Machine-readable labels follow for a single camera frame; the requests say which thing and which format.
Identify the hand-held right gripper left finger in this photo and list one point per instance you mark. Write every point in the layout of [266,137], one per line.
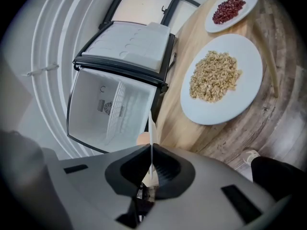
[127,176]

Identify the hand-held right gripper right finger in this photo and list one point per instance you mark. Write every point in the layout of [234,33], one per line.
[175,174]

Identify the black mini fridge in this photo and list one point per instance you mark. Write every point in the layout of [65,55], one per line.
[96,99]

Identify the pile of oat flakes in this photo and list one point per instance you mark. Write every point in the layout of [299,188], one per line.
[216,77]

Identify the pile of red beans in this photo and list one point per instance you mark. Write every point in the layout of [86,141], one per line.
[229,9]

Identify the person's beige shoe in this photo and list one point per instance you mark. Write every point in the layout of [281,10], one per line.
[249,156]

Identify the person's black clothing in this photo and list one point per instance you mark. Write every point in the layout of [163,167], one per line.
[275,178]

